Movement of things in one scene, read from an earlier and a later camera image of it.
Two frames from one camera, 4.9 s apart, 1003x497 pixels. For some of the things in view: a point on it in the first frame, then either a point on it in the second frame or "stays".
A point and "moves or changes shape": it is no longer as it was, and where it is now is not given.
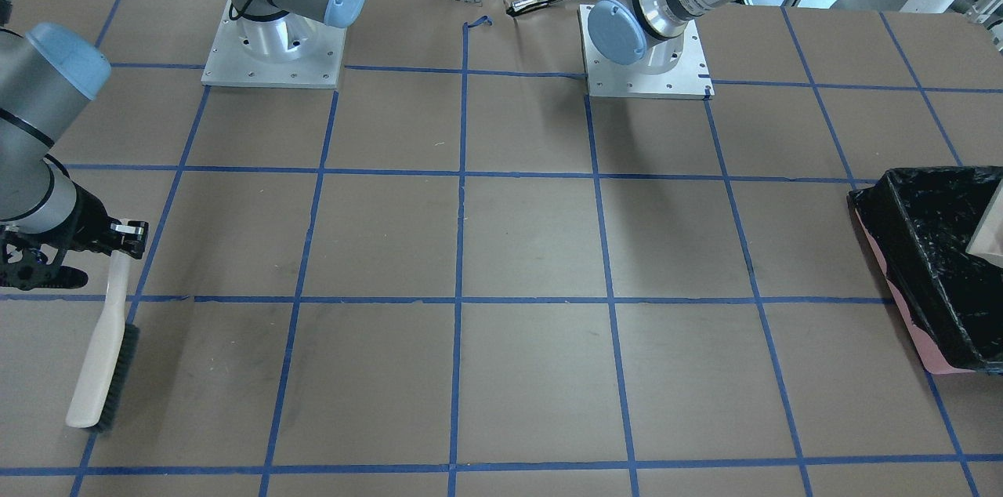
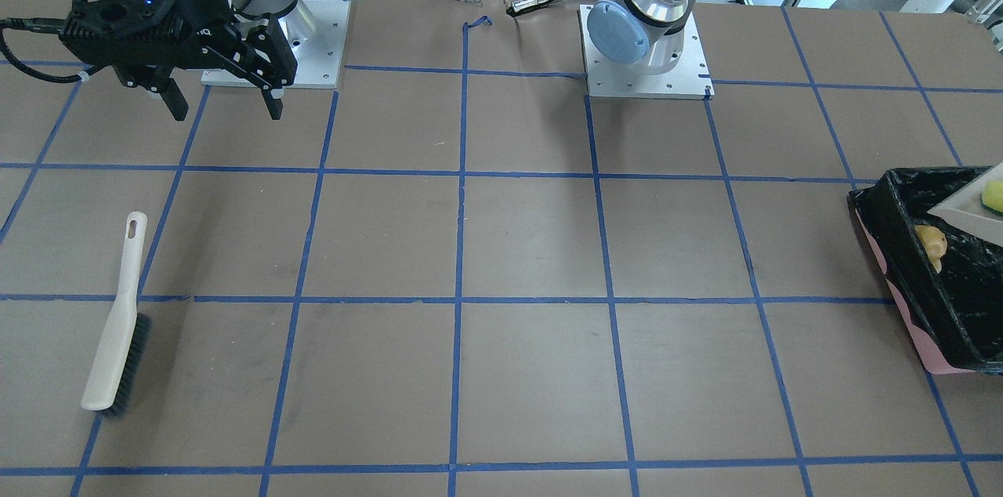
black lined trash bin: x=917 y=224 stays
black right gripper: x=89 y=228 -> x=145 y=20
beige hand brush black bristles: x=112 y=357 moves or changes shape
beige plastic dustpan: x=986 y=242 -> x=976 y=208
